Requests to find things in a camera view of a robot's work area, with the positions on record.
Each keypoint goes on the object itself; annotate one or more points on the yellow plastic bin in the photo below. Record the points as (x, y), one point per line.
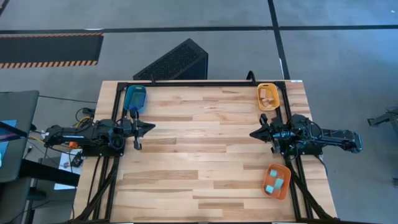
(272, 90)

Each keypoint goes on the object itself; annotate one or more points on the small black device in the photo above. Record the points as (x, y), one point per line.
(76, 159)

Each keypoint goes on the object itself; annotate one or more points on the orange plastic bin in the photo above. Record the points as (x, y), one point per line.
(286, 174)

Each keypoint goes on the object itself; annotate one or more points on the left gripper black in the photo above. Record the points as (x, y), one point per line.
(136, 130)

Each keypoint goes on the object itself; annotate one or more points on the white paper sheet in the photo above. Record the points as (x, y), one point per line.
(63, 177)

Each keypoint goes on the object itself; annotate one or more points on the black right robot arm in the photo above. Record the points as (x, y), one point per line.
(335, 140)

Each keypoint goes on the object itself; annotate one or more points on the blue rectangular block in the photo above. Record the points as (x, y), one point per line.
(133, 108)

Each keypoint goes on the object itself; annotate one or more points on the black stand foot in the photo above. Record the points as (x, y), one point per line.
(381, 119)

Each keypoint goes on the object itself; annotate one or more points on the black perforated computer tower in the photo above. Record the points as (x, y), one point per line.
(174, 62)

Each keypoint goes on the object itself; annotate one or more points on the blue plastic bin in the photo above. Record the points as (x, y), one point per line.
(135, 96)

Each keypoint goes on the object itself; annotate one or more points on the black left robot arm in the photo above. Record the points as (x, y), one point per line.
(81, 133)

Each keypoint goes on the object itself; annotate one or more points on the black aluminium table frame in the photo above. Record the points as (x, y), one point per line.
(217, 83)

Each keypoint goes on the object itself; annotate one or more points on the black desk beam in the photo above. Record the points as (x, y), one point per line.
(49, 172)

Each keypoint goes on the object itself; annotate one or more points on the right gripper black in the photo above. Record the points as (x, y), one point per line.
(276, 133)

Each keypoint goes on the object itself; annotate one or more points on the monitor with blue screen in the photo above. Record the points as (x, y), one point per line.
(6, 130)

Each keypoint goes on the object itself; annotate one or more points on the black hazard-striped floor mat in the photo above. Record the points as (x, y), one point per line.
(49, 49)

